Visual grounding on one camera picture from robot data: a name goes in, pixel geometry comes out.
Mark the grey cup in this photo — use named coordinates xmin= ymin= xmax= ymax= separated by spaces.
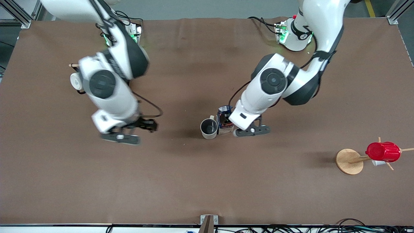
xmin=200 ymin=115 xmax=219 ymax=140

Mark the red plastic cup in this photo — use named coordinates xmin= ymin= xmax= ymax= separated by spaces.
xmin=365 ymin=142 xmax=401 ymax=163

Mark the black cable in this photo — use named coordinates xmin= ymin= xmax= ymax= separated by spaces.
xmin=115 ymin=11 xmax=144 ymax=26
xmin=131 ymin=92 xmax=163 ymax=118
xmin=228 ymin=81 xmax=251 ymax=107
xmin=259 ymin=219 xmax=414 ymax=233
xmin=248 ymin=16 xmax=282 ymax=35

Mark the metal frame bracket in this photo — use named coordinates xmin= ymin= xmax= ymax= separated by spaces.
xmin=200 ymin=215 xmax=219 ymax=233

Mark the aluminium frame post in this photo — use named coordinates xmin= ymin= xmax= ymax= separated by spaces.
xmin=0 ymin=0 xmax=42 ymax=29
xmin=386 ymin=0 xmax=414 ymax=25

